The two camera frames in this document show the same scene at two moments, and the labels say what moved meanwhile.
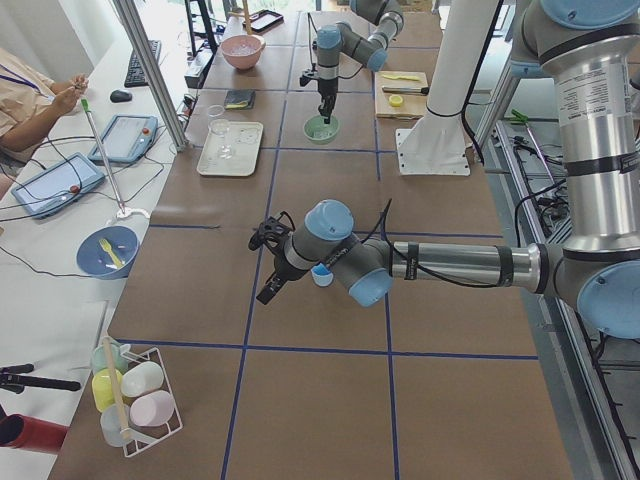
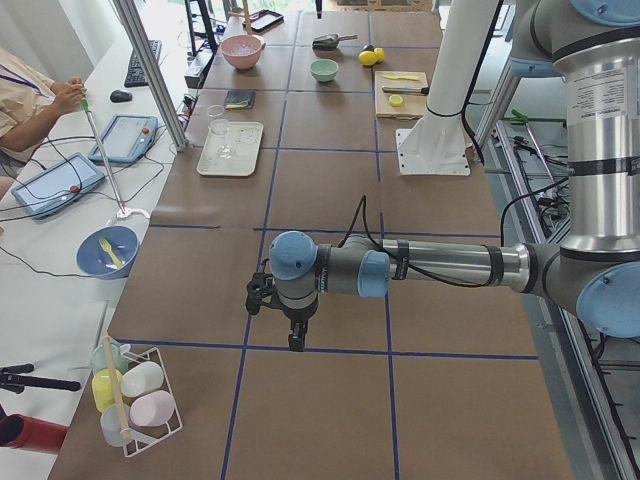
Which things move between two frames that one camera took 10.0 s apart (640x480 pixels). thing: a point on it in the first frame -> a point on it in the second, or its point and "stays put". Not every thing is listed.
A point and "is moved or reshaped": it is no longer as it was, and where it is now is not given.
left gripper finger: x=281 y=283 -> x=302 y=330
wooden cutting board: x=398 y=94 stays put
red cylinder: x=18 y=431 stays put
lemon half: x=395 y=100 stays put
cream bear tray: x=236 y=153 stays put
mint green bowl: x=319 y=132 is moved or reshaped
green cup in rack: x=98 y=357 stays put
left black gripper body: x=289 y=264 -> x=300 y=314
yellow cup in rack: x=103 y=388 stays put
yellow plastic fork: x=107 y=247 stays put
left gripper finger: x=267 y=293 -> x=293 y=335
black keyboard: x=135 y=77 stays put
